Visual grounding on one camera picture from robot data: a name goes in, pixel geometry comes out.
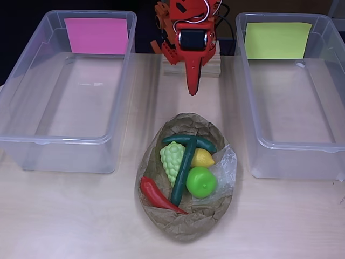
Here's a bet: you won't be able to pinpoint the curved dark green toy cucumber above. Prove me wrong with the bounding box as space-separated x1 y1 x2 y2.
162 134 218 152

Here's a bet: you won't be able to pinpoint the yellow toy lemon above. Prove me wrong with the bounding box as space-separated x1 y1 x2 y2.
190 148 216 168

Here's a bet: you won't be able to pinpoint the light green toy grapes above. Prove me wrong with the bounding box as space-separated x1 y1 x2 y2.
160 142 187 187

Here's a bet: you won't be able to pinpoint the straight dark green toy cucumber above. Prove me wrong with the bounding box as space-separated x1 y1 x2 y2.
170 137 199 207

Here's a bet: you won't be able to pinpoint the green toy apple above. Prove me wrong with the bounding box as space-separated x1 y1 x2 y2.
185 166 218 199

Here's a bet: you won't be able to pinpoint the red toy chili pepper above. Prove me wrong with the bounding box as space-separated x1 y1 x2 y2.
140 176 189 215

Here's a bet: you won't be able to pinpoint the clear plastic bin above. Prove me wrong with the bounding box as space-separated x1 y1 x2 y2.
0 10 138 174
235 12 345 181

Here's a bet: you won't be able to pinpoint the wooden base block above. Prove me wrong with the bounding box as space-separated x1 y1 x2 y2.
162 42 222 78

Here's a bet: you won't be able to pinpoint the orange printed clamp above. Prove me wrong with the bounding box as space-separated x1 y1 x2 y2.
150 0 180 66

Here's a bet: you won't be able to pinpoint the yellow sticky note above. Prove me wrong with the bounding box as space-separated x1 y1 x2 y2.
244 22 313 60

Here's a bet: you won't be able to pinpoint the pink sticky note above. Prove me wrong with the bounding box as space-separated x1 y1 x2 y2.
64 18 129 54

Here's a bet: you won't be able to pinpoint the crumpled brown paper bag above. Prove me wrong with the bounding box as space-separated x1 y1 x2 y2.
137 112 239 242

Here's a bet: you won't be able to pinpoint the black cable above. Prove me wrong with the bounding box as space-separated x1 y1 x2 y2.
214 2 236 56

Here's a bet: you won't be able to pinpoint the white servo cable loop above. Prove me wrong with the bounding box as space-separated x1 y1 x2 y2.
173 0 218 33

